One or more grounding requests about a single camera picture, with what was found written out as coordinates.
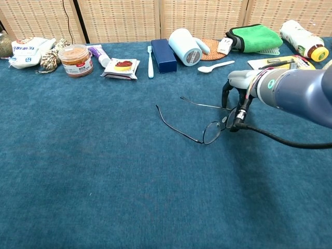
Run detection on white cake snack packet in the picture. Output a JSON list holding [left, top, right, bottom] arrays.
[[100, 58, 141, 80]]

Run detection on pale green scrub brush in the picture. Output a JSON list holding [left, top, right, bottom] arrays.
[[255, 47, 281, 56]]

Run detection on folded green towel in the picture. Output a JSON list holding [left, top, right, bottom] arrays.
[[225, 24, 284, 53]]

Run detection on white printed powder bag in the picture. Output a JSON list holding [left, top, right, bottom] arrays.
[[7, 37, 57, 70]]

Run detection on light blue toothbrush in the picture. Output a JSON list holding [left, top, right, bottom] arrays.
[[147, 46, 155, 79]]

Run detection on round woven brown coaster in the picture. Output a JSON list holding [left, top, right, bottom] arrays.
[[199, 38, 229, 62]]

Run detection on braided beige rope bundle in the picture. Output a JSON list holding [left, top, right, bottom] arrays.
[[38, 38, 71, 74]]

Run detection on thin black hanging cable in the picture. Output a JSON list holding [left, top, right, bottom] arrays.
[[62, 0, 75, 44]]

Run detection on dark blue rectangular box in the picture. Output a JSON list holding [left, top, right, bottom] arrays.
[[150, 38, 178, 74]]

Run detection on plastic jar brown powder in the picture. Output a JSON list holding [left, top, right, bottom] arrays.
[[58, 44, 94, 78]]

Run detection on blue carpet table cloth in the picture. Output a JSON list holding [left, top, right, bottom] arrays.
[[0, 37, 332, 249]]

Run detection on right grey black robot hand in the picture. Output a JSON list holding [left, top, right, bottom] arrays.
[[222, 69, 263, 115]]

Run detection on white bottle yellow cap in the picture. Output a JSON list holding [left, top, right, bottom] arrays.
[[279, 19, 329, 62]]

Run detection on purple white toothpaste tube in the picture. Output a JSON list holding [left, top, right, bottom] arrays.
[[87, 44, 112, 68]]

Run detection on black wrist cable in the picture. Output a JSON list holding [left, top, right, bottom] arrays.
[[229, 108, 332, 150]]

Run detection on light blue mug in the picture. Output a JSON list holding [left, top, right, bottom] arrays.
[[168, 27, 211, 67]]

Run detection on small white box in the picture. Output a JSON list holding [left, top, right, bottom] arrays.
[[217, 37, 232, 56]]

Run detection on bamboo folding screen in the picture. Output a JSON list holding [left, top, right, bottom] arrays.
[[0, 0, 332, 45]]

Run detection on razor in yellow blister pack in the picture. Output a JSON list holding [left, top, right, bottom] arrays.
[[247, 55, 316, 71]]

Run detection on black tripod pole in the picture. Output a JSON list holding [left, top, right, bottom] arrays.
[[73, 0, 90, 44]]

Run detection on white plastic spoon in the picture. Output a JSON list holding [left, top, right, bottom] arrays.
[[197, 60, 236, 73]]

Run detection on black thin-frame eyeglasses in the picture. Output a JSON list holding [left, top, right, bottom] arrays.
[[155, 96, 238, 145]]

